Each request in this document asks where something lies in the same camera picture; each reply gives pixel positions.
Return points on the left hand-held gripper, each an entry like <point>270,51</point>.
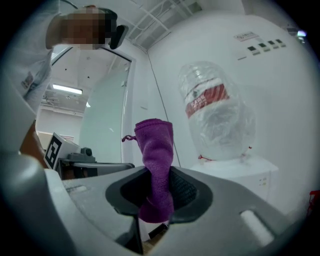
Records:
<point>60,152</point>

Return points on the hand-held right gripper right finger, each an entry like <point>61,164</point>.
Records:
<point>220,225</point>

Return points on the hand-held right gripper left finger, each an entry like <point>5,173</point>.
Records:
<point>95,212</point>

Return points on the purple cleaning cloth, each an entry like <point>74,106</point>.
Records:
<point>156,155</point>

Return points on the person's left forearm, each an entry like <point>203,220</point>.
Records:
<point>32,145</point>

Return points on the bagged clear water jug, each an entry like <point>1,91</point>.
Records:
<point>217,120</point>

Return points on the frosted glass door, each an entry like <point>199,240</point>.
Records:
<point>105,112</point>

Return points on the metal door clamp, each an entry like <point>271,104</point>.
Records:
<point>123,83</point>

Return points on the long ceiling light tube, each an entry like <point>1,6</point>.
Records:
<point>67,89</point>

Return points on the person's head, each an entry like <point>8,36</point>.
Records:
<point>82,27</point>

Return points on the small ceiling light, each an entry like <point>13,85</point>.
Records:
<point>301,33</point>

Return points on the black head-worn camera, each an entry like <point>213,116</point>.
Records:
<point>118,36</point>

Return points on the small dark wall plate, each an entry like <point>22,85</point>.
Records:
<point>252,50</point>
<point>272,44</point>
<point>263,47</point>
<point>280,42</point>

